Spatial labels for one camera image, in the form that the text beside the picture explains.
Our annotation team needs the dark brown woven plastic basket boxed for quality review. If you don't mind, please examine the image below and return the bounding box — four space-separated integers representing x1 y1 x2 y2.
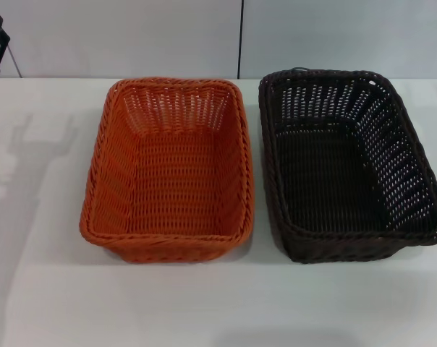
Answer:
257 67 437 265

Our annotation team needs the thin grey cable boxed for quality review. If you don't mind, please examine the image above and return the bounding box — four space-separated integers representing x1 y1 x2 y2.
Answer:
9 46 25 79

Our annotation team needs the orange woven plastic basket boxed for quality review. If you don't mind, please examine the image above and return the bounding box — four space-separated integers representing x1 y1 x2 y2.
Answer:
77 76 256 264

